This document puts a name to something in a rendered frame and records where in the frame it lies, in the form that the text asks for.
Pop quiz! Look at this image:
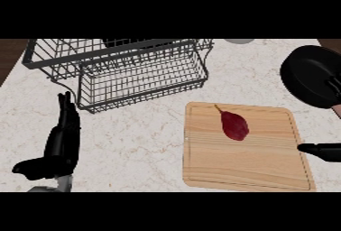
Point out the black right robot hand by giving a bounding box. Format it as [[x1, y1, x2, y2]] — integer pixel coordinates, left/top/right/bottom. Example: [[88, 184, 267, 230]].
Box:
[[295, 143, 341, 163]]

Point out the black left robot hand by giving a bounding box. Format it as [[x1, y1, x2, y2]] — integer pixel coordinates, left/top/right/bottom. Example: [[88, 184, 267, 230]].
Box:
[[10, 90, 82, 181]]

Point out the wooden cutting board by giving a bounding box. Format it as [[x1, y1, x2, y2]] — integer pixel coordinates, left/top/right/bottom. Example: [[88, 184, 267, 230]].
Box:
[[181, 101, 317, 192]]

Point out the black pot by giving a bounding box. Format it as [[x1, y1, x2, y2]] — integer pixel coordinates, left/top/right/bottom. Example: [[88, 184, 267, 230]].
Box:
[[278, 44, 341, 119]]

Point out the grey round object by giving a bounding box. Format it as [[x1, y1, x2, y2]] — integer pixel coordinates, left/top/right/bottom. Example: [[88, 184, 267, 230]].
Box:
[[222, 38, 256, 45]]

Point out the dark wire tiered basket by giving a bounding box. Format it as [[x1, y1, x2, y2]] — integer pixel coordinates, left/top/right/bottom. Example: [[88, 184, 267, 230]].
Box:
[[20, 38, 215, 115]]

